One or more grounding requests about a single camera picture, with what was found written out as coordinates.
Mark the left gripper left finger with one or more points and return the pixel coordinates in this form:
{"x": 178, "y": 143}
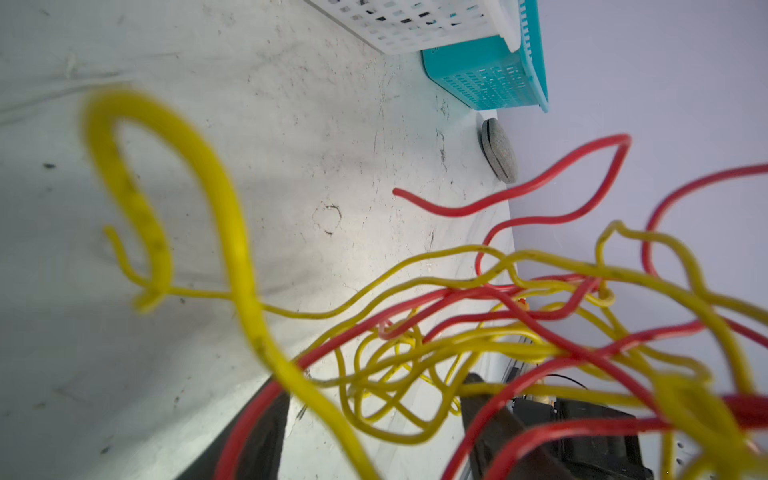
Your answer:
{"x": 261, "y": 452}

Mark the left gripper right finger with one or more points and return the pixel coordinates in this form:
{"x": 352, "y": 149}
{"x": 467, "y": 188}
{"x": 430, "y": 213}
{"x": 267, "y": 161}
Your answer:
{"x": 507, "y": 424}

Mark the teal plastic basket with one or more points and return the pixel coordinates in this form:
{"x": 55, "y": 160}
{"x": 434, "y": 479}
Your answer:
{"x": 485, "y": 75}

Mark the middle white plastic basket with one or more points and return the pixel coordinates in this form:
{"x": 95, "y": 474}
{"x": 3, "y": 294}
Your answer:
{"x": 396, "y": 27}

